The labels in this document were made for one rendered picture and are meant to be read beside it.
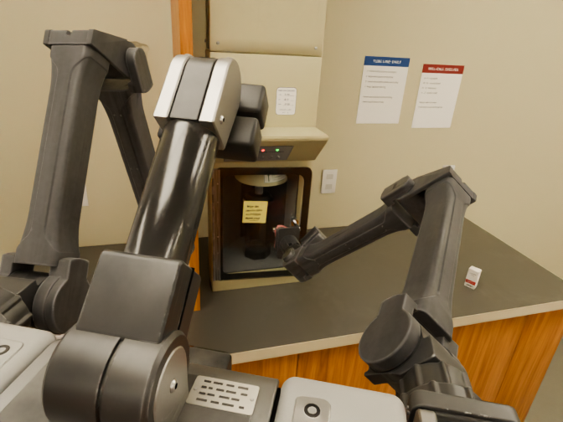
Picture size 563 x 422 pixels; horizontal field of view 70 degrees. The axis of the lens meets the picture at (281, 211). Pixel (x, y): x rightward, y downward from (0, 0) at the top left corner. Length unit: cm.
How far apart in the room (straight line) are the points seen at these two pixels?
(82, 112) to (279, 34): 69
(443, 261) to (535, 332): 131
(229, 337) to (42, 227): 77
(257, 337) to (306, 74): 78
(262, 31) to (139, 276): 97
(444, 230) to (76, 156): 54
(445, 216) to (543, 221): 213
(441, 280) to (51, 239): 51
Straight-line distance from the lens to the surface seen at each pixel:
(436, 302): 55
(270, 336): 126
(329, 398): 34
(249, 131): 38
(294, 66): 121
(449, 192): 72
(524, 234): 273
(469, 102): 211
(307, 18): 121
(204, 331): 127
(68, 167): 61
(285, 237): 117
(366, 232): 87
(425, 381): 44
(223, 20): 116
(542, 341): 196
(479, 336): 169
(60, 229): 60
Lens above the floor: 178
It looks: 24 degrees down
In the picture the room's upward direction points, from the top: 4 degrees clockwise
